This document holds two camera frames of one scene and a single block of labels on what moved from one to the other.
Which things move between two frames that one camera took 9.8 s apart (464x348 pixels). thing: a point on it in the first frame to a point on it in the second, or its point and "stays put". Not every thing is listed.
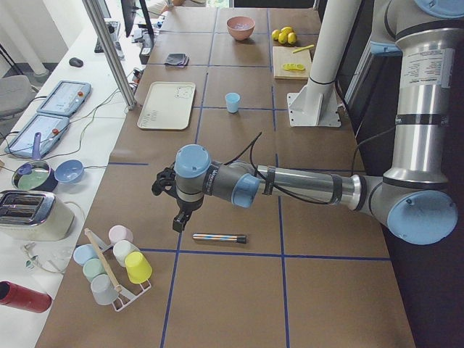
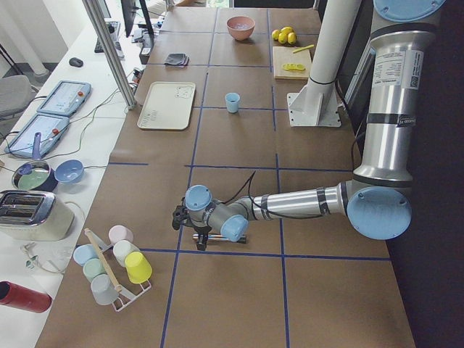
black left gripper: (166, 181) to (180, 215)
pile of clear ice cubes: (241, 26) stays put
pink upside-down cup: (118, 232) stays put
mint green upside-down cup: (93, 267) stays put
